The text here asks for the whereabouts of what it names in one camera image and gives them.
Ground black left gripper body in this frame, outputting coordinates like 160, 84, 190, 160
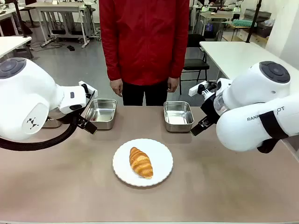
74, 90, 97, 128

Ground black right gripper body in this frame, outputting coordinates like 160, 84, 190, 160
200, 92, 221, 126

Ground golden brown croissant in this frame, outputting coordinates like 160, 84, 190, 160
129, 146, 154, 180

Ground person left forearm red sleeve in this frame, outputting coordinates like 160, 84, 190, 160
167, 35, 190, 79

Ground person right forearm red sleeve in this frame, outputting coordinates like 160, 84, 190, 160
102, 39, 123, 82

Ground rectangular stainless steel container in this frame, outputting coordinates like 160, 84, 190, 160
42, 117, 63, 129
163, 101, 195, 133
83, 98, 118, 130

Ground person right hand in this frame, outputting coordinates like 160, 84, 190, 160
109, 78, 124, 98

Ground person left hand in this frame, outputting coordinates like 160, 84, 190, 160
167, 77, 180, 93

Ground white scalloped round plate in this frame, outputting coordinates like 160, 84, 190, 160
112, 138, 174, 187

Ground black folding chair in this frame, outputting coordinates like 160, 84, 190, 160
180, 34, 210, 95

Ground person black trousers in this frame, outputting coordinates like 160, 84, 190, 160
121, 80, 169, 107

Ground large white side table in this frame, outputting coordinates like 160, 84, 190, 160
199, 41, 299, 81

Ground person torso red jacket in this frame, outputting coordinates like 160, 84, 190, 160
98, 0, 190, 86

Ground green mat on shelf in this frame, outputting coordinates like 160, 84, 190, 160
228, 19, 257, 28

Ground white background desk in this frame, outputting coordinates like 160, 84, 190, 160
199, 11, 234, 35

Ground black storage crate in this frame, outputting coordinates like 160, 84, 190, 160
256, 22, 273, 38

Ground small white side table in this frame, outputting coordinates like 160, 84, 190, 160
0, 36, 33, 59

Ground black stand pole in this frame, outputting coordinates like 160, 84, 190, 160
245, 0, 263, 44
13, 0, 32, 42

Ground white background workbench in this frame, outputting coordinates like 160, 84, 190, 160
24, 1, 95, 49

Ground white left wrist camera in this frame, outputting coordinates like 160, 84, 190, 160
78, 80, 98, 98

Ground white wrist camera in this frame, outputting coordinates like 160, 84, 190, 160
78, 80, 98, 98
188, 81, 217, 97

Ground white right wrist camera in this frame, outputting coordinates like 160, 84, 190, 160
188, 81, 217, 97

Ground black corrugated cable conduit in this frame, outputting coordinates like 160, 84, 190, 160
0, 114, 81, 151

